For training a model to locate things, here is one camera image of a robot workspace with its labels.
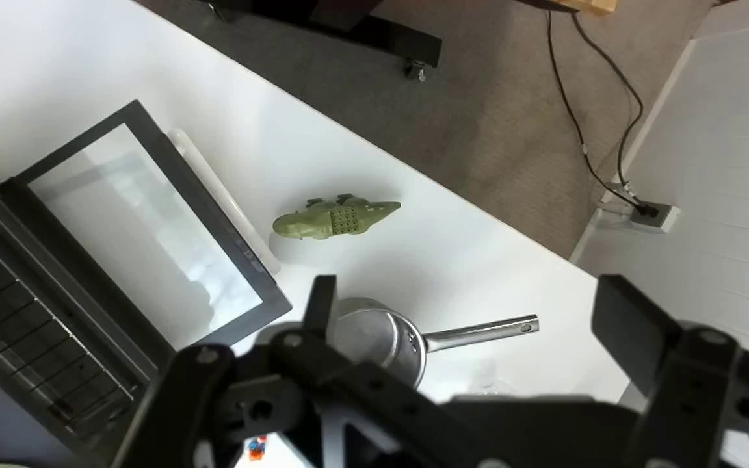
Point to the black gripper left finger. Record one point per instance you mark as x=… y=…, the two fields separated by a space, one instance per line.
x=320 y=305

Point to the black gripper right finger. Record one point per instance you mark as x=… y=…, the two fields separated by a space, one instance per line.
x=633 y=327

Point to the green toy dinosaur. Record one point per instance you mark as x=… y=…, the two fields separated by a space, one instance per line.
x=323 y=219

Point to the black toaster oven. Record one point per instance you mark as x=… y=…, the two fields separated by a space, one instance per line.
x=112 y=257

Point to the black cart base with caster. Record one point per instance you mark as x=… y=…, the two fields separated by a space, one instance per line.
x=345 y=19

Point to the silver pot with handle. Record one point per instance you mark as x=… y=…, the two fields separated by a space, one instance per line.
x=371 y=331

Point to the white wall outlet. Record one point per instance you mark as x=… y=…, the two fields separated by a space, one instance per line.
x=640 y=214

